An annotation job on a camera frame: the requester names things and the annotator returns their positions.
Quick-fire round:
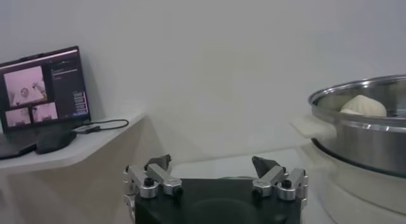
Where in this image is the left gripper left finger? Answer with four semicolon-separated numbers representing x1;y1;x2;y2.
122;154;184;199

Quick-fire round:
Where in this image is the perforated steel steamer basket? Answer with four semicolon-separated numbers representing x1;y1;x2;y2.
290;74;406;178

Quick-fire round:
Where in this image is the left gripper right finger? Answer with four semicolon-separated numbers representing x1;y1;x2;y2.
251;155;309;202

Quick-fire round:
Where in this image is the black laptop with dark screen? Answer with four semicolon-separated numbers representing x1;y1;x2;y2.
0;46;92;161

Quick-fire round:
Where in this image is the thin black hub cable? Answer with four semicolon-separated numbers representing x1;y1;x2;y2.
82;118;130;133

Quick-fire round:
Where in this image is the white side desk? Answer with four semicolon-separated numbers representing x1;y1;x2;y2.
0;112;166;224

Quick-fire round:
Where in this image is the white steamed baozi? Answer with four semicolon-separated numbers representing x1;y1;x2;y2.
339;94;388;117

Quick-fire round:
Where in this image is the white electric cooking pot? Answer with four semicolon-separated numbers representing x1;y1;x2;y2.
298;142;406;224

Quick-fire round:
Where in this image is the small black usb hub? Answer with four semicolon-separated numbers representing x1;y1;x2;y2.
74;125;102;135

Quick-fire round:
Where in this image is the black computer mouse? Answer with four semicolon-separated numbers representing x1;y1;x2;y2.
35;129;77;155

